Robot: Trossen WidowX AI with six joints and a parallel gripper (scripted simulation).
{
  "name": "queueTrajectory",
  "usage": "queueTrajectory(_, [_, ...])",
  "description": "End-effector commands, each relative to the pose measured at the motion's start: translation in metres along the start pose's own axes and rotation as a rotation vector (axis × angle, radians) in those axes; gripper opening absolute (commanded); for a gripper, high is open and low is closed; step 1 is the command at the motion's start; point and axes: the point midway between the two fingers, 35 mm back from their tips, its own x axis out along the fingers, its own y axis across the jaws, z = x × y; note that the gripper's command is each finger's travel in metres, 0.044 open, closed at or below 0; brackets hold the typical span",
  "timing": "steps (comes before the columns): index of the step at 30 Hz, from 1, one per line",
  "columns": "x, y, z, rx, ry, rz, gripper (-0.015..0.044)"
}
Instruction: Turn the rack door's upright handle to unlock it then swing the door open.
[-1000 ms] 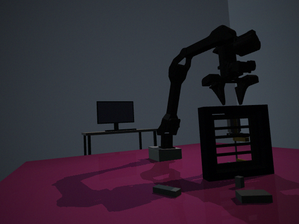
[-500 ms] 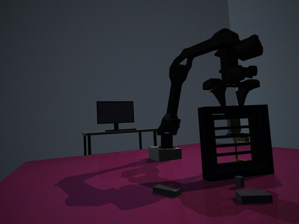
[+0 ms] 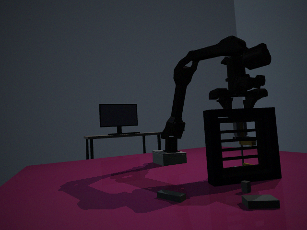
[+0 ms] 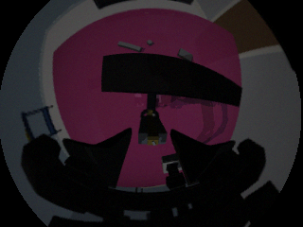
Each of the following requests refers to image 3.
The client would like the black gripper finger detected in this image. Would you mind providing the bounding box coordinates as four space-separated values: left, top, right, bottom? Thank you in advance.
243 97 261 108
216 97 233 109

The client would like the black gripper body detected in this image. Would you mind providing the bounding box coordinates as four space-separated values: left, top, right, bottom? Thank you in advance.
209 71 268 100

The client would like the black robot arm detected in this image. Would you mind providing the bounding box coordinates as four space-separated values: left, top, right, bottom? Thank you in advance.
161 35 271 153

